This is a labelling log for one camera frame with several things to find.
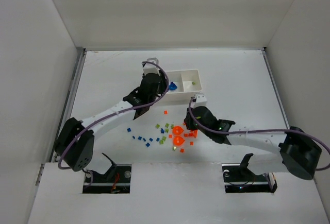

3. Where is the lower orange round lego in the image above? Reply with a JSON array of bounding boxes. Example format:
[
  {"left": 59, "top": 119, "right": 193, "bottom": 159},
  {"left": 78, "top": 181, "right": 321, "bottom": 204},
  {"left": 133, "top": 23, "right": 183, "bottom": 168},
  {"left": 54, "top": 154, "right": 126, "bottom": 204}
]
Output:
[{"left": 173, "top": 136, "right": 185, "bottom": 146}]

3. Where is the green lego pair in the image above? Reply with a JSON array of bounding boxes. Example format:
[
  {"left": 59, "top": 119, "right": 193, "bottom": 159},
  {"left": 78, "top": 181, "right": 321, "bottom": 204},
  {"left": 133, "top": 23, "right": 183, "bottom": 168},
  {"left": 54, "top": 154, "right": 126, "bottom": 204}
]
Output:
[{"left": 159, "top": 136, "right": 167, "bottom": 145}]

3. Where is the white three-compartment container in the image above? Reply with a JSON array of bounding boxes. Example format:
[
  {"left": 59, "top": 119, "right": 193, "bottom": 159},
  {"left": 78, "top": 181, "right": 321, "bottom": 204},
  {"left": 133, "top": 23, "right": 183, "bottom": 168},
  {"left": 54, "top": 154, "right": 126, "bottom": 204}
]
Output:
[{"left": 160, "top": 69, "right": 202, "bottom": 103}]

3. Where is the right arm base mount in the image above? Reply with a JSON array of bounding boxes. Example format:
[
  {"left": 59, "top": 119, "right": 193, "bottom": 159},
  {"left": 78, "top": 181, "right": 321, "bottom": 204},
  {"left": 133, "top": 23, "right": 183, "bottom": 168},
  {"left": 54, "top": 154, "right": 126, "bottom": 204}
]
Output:
[{"left": 222, "top": 153, "right": 278, "bottom": 194}]

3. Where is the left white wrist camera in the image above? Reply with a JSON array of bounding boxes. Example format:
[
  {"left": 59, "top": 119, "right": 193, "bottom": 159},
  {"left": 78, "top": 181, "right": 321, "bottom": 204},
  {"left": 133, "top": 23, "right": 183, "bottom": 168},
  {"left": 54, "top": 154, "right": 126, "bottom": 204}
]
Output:
[{"left": 142, "top": 58, "right": 159, "bottom": 75}]

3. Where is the orange round lego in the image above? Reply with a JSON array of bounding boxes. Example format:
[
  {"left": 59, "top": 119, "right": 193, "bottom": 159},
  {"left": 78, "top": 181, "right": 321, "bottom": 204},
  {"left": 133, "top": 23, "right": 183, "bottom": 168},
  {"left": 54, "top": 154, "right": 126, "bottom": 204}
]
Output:
[
  {"left": 172, "top": 126, "right": 184, "bottom": 136},
  {"left": 173, "top": 136, "right": 185, "bottom": 146}
]

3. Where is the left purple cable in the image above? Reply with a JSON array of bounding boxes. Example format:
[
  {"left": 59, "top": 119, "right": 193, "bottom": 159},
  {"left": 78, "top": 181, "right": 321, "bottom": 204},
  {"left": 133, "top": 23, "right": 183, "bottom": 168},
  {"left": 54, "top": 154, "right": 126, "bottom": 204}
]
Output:
[{"left": 57, "top": 60, "right": 171, "bottom": 170}]

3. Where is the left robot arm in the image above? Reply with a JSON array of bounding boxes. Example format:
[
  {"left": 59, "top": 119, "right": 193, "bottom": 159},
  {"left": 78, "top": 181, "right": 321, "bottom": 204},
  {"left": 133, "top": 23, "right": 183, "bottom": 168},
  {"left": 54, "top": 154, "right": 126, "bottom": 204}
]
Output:
[{"left": 55, "top": 72, "right": 169, "bottom": 171}]

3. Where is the large blue round lego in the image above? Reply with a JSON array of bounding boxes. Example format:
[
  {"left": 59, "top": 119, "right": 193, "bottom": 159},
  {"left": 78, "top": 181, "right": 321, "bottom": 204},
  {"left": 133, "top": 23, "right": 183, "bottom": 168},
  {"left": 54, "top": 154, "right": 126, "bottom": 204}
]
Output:
[{"left": 169, "top": 82, "right": 177, "bottom": 91}]

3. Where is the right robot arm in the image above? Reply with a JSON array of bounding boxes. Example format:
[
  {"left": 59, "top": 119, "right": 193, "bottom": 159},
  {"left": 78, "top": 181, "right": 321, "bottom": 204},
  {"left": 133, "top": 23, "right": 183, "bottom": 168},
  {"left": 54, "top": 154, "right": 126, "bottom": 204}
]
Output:
[{"left": 184, "top": 106, "right": 322, "bottom": 180}]

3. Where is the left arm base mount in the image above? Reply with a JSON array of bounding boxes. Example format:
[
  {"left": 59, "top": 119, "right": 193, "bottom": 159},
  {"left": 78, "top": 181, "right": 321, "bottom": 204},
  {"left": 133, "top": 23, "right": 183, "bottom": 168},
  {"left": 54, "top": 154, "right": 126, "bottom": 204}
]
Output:
[{"left": 82, "top": 153, "right": 132, "bottom": 194}]

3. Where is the upper orange round lego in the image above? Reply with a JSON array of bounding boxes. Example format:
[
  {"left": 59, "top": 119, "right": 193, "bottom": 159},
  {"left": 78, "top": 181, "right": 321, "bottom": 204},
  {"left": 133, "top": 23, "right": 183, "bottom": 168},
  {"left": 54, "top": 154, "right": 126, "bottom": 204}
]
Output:
[{"left": 172, "top": 126, "right": 184, "bottom": 136}]

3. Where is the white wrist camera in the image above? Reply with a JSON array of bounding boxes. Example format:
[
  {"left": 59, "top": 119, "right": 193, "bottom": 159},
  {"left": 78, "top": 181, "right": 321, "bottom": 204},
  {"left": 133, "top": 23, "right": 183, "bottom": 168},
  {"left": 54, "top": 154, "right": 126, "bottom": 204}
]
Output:
[
  {"left": 142, "top": 58, "right": 159, "bottom": 75},
  {"left": 191, "top": 93, "right": 207, "bottom": 108}
]

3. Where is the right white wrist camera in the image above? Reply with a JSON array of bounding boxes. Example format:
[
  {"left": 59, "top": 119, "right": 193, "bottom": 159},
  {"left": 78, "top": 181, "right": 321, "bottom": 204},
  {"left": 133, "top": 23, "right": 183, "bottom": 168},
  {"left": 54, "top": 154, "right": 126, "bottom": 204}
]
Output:
[{"left": 191, "top": 93, "right": 207, "bottom": 108}]

